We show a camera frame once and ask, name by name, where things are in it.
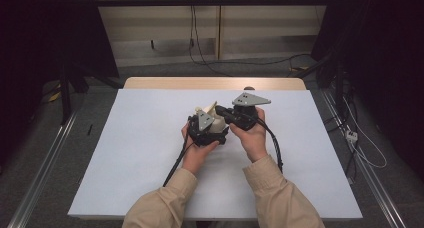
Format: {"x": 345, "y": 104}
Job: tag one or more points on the person's left hand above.
{"x": 196, "y": 156}

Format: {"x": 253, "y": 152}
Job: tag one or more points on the black horizontal metal bar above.
{"x": 213, "y": 1}

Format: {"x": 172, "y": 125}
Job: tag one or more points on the small black stick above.
{"x": 89, "y": 130}

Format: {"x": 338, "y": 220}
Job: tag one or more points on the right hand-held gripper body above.
{"x": 245, "y": 116}

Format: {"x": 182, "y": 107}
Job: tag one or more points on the person's right hand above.
{"x": 251, "y": 141}

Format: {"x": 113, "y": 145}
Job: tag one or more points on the small dark round knob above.
{"x": 249, "y": 88}

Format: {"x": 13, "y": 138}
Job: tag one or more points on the black metal stand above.
{"x": 65, "y": 94}

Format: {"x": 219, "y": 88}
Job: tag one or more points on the wooden table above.
{"x": 200, "y": 83}

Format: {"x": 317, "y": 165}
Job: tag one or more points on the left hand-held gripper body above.
{"x": 205, "y": 134}

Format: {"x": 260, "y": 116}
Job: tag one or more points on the black curtain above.
{"x": 46, "y": 38}
{"x": 376, "y": 54}

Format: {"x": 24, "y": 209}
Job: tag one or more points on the white power strip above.
{"x": 351, "y": 135}

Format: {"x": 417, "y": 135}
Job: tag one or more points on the white table cover board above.
{"x": 133, "y": 154}

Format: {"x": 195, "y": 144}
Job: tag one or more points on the aluminium floor rail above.
{"x": 43, "y": 168}
{"x": 370, "y": 174}

